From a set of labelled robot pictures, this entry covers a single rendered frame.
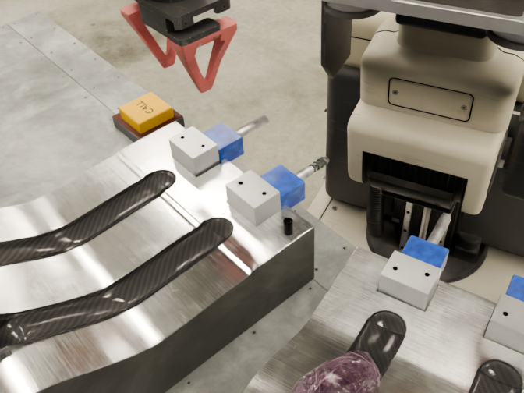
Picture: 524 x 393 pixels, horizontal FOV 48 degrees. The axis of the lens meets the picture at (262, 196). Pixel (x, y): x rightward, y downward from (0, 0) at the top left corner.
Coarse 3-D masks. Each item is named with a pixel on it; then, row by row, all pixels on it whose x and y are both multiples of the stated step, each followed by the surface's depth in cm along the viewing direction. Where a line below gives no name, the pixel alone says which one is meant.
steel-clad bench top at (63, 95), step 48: (0, 48) 111; (48, 48) 110; (0, 96) 99; (48, 96) 99; (96, 96) 98; (0, 144) 90; (48, 144) 89; (96, 144) 88; (0, 192) 82; (48, 192) 81; (336, 240) 72; (240, 336) 63; (288, 336) 63; (192, 384) 59; (240, 384) 59
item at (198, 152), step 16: (192, 128) 71; (224, 128) 72; (240, 128) 74; (256, 128) 74; (176, 144) 69; (192, 144) 68; (208, 144) 68; (224, 144) 70; (240, 144) 72; (176, 160) 71; (192, 160) 67; (208, 160) 69
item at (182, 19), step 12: (144, 0) 55; (156, 0) 54; (168, 0) 54; (180, 0) 54; (192, 0) 54; (204, 0) 54; (216, 0) 54; (228, 0) 55; (168, 12) 53; (180, 12) 53; (192, 12) 53; (216, 12) 55; (180, 24) 53; (192, 24) 54
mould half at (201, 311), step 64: (64, 192) 69; (192, 192) 67; (64, 256) 61; (128, 256) 61; (256, 256) 59; (128, 320) 55; (192, 320) 55; (256, 320) 64; (0, 384) 46; (64, 384) 48; (128, 384) 54
